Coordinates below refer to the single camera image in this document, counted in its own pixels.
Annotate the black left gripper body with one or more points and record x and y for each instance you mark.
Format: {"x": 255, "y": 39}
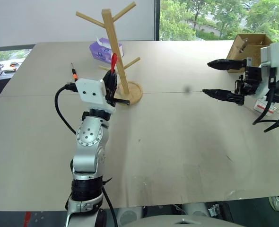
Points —
{"x": 111, "y": 93}

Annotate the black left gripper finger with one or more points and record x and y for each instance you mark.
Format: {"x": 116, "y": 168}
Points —
{"x": 122, "y": 101}
{"x": 110, "y": 80}

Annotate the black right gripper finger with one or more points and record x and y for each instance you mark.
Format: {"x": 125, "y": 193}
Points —
{"x": 228, "y": 64}
{"x": 227, "y": 95}

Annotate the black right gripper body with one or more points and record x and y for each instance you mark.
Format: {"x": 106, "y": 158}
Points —
{"x": 251, "y": 78}

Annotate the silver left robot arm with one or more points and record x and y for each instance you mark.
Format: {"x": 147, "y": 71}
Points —
{"x": 87, "y": 137}

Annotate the wooden tree stand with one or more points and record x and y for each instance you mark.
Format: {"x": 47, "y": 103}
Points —
{"x": 117, "y": 63}

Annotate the brown cardboard box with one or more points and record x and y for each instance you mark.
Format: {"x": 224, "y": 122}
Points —
{"x": 242, "y": 50}

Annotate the small white and red box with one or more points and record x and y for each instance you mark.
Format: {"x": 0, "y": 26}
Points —
{"x": 260, "y": 106}

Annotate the purple tissue box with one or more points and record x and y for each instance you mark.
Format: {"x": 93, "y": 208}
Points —
{"x": 101, "y": 50}

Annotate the orange and black screwdriver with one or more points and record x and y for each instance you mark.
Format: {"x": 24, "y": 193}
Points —
{"x": 74, "y": 73}

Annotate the orange and white small object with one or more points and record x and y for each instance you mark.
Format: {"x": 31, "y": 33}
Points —
{"x": 11, "y": 63}

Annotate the white sneaker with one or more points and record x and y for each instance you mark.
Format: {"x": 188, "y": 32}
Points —
{"x": 277, "y": 203}

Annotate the grey robot torso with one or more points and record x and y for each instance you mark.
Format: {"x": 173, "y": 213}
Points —
{"x": 168, "y": 222}

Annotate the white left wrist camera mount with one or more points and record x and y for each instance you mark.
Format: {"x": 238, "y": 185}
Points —
{"x": 91, "y": 92}

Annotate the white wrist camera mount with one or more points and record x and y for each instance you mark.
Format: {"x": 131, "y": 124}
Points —
{"x": 91, "y": 92}
{"x": 272, "y": 55}

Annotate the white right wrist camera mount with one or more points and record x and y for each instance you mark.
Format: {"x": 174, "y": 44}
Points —
{"x": 272, "y": 55}

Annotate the dark window frame post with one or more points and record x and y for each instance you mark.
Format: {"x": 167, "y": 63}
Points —
{"x": 157, "y": 20}

